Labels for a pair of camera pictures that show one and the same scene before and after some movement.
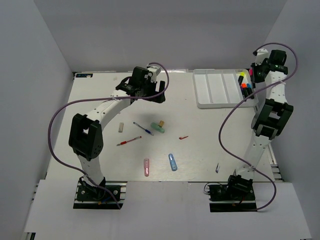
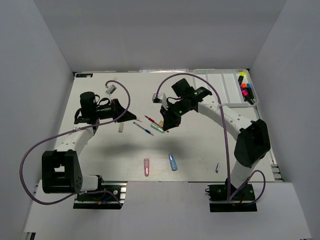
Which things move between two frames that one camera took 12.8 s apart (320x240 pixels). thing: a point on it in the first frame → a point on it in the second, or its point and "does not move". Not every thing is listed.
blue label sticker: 88,75 does not move
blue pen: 144,129 does not move
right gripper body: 258,76 → 174,112
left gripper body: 149,88 → 109,111
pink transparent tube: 146,167 does not move
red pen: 125,142 → 152,120
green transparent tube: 158,128 does not move
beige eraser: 121,125 does not move
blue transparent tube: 173,165 does not move
